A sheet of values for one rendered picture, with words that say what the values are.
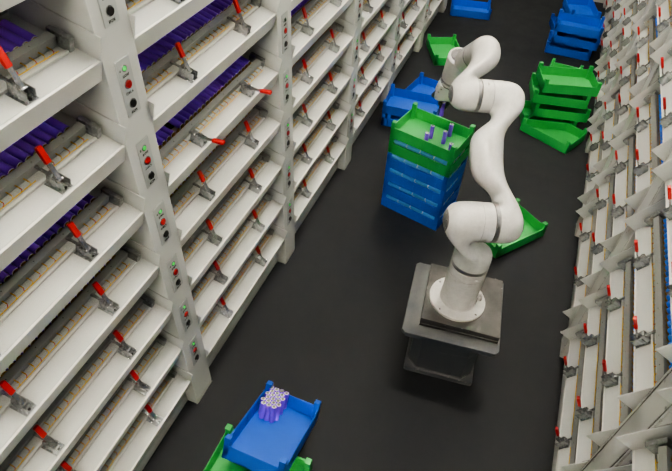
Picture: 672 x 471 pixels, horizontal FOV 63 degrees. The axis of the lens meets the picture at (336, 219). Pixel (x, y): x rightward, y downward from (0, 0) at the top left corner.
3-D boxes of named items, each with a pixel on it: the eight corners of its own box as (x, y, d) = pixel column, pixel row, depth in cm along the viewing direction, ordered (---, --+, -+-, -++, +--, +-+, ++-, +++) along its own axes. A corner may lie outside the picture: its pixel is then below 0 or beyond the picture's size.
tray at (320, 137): (345, 119, 264) (354, 97, 254) (291, 197, 224) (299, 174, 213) (308, 99, 265) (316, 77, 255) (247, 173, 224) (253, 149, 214)
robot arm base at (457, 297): (483, 283, 196) (497, 247, 183) (485, 326, 182) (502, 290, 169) (429, 274, 197) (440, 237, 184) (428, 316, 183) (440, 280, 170)
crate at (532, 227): (513, 209, 269) (517, 197, 264) (543, 235, 257) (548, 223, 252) (465, 230, 258) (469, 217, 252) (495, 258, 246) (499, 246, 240)
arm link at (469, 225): (492, 278, 173) (515, 222, 156) (433, 274, 172) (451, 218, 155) (484, 250, 181) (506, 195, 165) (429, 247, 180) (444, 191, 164)
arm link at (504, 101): (462, 243, 169) (513, 246, 170) (474, 239, 158) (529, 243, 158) (466, 86, 176) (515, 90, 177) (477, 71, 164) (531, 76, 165)
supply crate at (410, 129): (472, 140, 241) (476, 125, 235) (451, 163, 229) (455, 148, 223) (412, 116, 252) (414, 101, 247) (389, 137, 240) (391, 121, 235)
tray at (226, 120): (275, 83, 177) (282, 59, 170) (166, 199, 137) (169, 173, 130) (221, 54, 178) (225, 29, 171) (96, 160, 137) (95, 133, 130)
